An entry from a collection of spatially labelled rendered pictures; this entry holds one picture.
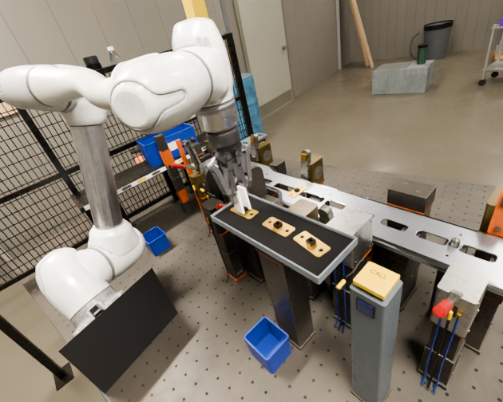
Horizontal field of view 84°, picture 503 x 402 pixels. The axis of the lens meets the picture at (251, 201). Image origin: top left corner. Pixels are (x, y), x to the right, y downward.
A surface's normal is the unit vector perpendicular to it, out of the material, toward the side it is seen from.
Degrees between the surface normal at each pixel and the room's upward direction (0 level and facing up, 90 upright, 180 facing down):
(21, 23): 90
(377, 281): 0
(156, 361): 0
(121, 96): 94
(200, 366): 0
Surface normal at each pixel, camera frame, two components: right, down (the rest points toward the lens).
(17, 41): 0.77, 0.19
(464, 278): -0.21, -0.82
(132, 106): -0.18, 0.58
